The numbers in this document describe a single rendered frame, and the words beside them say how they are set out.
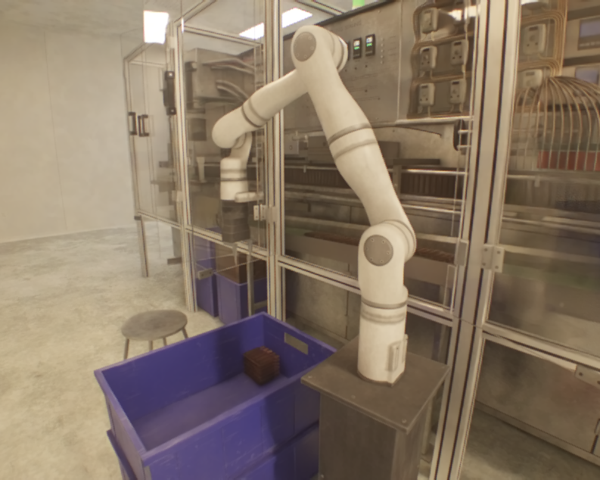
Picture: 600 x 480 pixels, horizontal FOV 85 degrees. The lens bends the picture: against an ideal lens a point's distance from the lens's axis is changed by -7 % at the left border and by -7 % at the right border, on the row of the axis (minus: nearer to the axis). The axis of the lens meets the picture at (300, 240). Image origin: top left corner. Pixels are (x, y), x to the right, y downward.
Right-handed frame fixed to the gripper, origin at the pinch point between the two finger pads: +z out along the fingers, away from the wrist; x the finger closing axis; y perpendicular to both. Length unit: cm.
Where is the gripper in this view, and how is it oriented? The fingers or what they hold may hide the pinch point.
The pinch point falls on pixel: (243, 263)
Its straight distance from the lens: 98.6
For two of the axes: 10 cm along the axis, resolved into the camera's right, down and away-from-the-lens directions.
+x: -6.4, 1.8, -7.5
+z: 0.0, 9.7, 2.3
